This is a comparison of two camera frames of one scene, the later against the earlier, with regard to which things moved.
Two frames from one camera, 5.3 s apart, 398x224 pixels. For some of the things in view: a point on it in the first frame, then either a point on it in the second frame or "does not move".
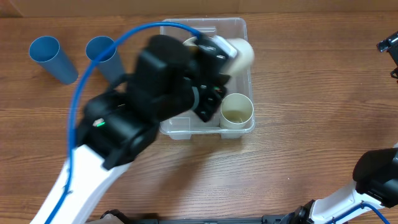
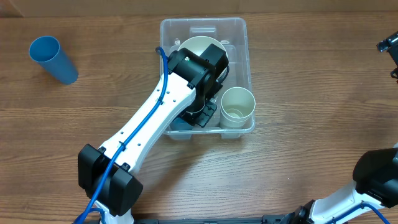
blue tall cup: [109, 65] -> [180, 124]
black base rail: [300, 215] does not move
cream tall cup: [236, 110] does not move
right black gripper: [389, 43] does not move
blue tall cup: [46, 51] does not move
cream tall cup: [240, 65] -> [238, 104]
